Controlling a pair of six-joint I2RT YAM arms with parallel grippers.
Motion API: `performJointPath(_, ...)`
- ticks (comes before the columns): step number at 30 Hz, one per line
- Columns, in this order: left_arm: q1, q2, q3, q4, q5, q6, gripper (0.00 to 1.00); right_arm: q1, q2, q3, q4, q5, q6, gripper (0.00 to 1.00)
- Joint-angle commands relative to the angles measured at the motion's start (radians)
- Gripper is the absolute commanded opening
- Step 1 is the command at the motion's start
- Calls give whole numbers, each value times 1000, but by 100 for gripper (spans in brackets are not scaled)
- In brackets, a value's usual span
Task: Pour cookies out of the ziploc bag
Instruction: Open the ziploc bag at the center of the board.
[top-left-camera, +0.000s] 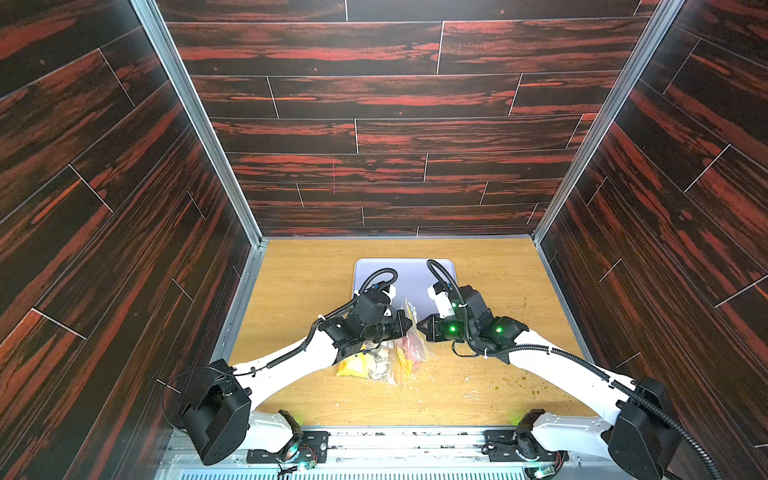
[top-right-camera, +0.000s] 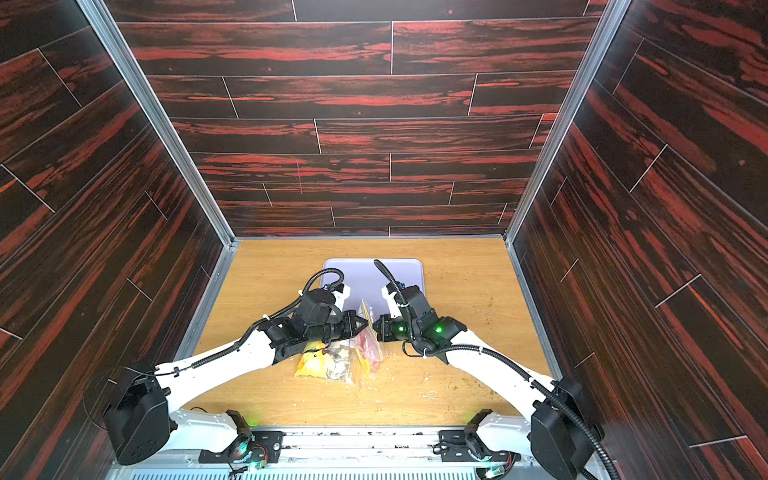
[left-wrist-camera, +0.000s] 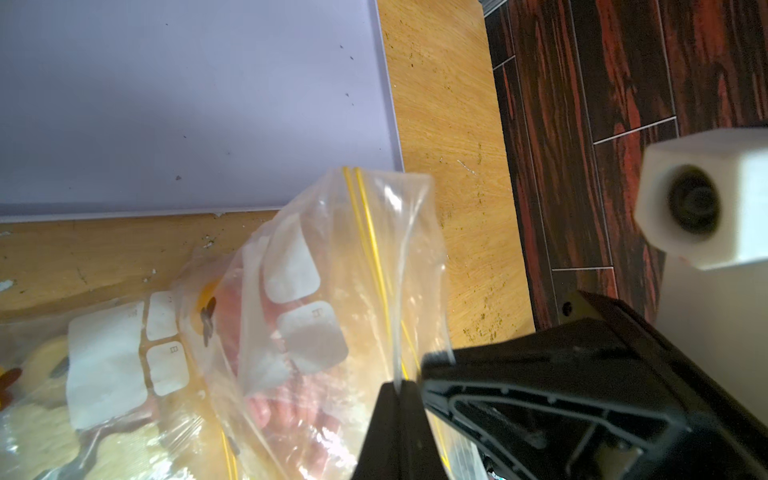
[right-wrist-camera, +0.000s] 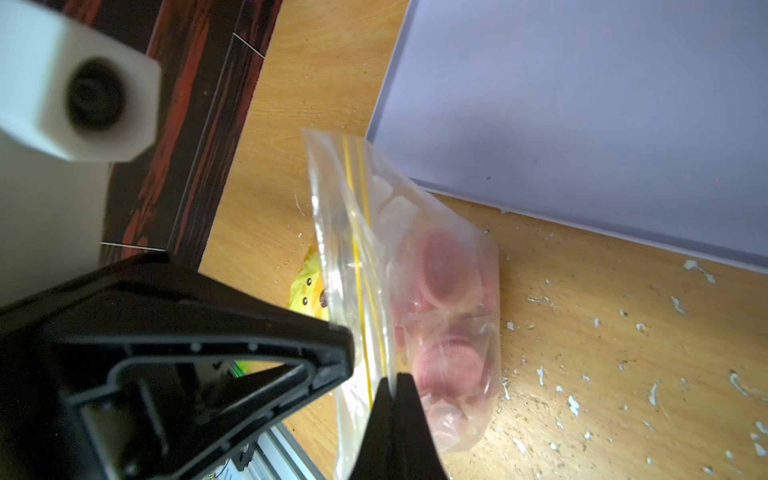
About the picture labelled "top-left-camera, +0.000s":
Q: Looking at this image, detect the aluminium corner profile left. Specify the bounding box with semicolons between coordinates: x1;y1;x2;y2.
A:
129;0;263;247

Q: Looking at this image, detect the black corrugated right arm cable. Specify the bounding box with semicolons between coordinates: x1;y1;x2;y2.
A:
425;259;727;480

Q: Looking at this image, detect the aluminium corner profile right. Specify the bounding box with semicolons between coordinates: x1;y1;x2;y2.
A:
532;0;685;250

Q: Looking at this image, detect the ziploc bag with yellow cookies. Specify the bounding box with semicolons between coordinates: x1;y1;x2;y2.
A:
336;346;397;385

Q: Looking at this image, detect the ziploc bag with pink cookies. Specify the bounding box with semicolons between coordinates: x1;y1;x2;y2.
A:
394;299;434;384

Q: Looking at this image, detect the aluminium corner profile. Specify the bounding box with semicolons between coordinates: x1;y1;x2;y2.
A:
532;0;685;250
129;0;263;247

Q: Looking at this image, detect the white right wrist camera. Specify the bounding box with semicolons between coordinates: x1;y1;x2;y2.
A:
427;283;455;318

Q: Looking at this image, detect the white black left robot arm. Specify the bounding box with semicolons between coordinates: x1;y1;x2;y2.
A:
169;285;413;466

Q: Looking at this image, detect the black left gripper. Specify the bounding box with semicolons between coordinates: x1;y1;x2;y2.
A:
359;310;414;345

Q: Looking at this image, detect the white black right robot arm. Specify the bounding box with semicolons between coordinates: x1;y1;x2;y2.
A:
417;282;681;479

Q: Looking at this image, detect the lavender plastic tray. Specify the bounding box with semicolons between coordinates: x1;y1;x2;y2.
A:
353;258;438;319

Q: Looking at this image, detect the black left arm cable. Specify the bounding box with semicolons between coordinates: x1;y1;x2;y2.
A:
161;267;400;421

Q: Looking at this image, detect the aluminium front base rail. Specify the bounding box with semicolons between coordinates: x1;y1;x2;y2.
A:
155;425;615;479

